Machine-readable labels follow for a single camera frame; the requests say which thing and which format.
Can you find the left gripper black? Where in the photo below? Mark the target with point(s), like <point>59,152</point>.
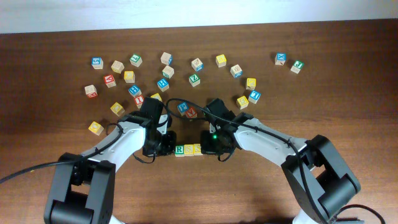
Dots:
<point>169,147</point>

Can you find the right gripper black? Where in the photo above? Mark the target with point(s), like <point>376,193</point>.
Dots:
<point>206,146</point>

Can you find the green R block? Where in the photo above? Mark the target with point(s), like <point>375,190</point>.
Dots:
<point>179,151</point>

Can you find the yellow S block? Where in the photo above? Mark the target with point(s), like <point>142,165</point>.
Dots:
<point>189,150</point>
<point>197,149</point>

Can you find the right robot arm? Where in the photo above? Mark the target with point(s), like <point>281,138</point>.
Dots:
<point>319,177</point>

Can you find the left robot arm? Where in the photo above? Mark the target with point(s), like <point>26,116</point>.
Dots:
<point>82,189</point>

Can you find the red V block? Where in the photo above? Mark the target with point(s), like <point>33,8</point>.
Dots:
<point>191,113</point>

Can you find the yellow block right lower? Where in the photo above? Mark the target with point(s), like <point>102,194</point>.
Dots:
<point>242,102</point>

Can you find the blue P block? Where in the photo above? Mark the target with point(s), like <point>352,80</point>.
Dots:
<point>182,108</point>

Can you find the red I block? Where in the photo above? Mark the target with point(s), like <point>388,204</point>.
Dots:
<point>139,101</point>

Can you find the yellow C block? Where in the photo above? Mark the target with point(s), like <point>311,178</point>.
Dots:
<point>156,96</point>

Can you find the yellow o block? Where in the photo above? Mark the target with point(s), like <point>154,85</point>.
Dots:
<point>117,109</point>
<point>96,128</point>

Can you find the blue T block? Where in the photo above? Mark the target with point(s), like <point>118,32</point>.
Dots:
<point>254,96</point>

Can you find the blue H block left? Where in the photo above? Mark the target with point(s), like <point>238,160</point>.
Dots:
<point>134,91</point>

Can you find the blue h block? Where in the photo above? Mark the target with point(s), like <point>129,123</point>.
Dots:
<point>134,91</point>
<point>163,85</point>

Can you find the blue H block centre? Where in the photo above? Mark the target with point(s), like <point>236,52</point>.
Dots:
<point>163,85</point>

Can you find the yellow O block lower left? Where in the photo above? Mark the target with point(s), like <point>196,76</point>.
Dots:
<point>96,128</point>

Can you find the yellow block right upper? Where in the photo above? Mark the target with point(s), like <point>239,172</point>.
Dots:
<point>250,83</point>

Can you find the green Z block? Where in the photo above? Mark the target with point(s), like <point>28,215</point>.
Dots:
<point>194,80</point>

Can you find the wooden block blue side right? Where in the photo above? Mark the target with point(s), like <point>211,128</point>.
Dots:
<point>236,71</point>

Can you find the yellow G block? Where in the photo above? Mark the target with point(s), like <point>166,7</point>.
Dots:
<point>129,76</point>

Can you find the wooden block green side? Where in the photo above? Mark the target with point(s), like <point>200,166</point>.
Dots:
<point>168,72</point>

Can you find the red A block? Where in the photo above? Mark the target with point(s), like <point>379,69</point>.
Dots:
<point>109,81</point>

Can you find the wooden picture block blue side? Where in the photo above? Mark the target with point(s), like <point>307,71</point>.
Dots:
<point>197,64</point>

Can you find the yellow block top centre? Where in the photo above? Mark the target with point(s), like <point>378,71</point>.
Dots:
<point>221,60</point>

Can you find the red-sided wooden block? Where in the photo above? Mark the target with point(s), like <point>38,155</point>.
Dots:
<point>91,91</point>

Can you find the plain wooden block yellow side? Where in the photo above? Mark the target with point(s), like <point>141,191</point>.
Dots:
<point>117,67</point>

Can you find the green L block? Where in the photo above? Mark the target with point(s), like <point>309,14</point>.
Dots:
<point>136,60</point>

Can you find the blue X block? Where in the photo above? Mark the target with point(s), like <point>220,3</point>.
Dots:
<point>280,58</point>

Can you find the blue S block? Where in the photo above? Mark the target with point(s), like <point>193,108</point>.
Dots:
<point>97,63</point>

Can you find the green J block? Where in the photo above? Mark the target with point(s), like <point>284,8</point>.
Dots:
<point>297,66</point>

